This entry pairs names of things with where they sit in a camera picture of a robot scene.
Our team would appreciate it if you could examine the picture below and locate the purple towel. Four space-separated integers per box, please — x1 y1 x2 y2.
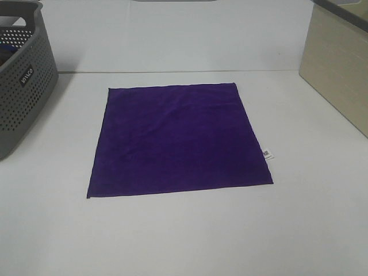
87 83 273 198

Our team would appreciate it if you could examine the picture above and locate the white towel label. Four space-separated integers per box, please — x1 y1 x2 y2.
263 149 274 160

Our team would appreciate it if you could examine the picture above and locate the grey perforated plastic basket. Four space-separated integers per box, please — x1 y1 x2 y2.
1 1 59 159

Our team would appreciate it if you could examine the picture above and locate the blue cloth in basket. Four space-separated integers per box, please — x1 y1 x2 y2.
0 44 17 55

